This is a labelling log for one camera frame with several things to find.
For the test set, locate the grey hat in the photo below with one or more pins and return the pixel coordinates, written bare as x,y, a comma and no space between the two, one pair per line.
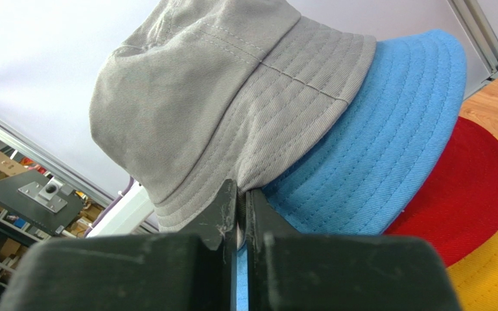
204,91

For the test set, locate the red hat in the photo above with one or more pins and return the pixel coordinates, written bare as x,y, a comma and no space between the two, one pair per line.
456,209

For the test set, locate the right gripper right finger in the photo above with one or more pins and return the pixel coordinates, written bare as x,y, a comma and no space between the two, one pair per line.
289,270

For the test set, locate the blue hat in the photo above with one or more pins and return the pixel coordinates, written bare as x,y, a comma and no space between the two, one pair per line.
348,127

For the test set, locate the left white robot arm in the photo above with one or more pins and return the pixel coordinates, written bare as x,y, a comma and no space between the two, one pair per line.
125,214

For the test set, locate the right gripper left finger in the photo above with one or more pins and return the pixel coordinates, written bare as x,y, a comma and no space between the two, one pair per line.
192,269

